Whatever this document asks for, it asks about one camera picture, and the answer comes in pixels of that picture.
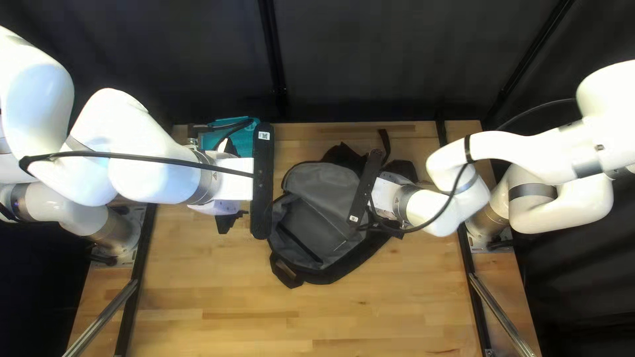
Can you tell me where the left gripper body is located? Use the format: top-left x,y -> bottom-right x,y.
188,151 -> 255,217

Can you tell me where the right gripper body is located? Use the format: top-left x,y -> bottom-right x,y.
368,171 -> 408,221

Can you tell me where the translucent teal lunch box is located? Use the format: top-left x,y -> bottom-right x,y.
198,116 -> 262,152

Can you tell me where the black backpack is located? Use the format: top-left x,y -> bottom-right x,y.
266,129 -> 420,289

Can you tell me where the silver mounting plate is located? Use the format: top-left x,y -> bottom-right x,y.
466,218 -> 515,255
91,202 -> 148,268

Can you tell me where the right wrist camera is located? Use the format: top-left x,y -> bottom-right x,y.
346,149 -> 386,227

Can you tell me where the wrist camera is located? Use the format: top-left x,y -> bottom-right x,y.
249,122 -> 276,241
346,149 -> 386,227

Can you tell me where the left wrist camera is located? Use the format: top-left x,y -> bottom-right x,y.
249,122 -> 276,241

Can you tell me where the black cable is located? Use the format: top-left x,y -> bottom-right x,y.
357,98 -> 580,235
19,150 -> 255,179
196,117 -> 255,151

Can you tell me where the black frame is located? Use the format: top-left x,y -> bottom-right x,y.
62,0 -> 576,357

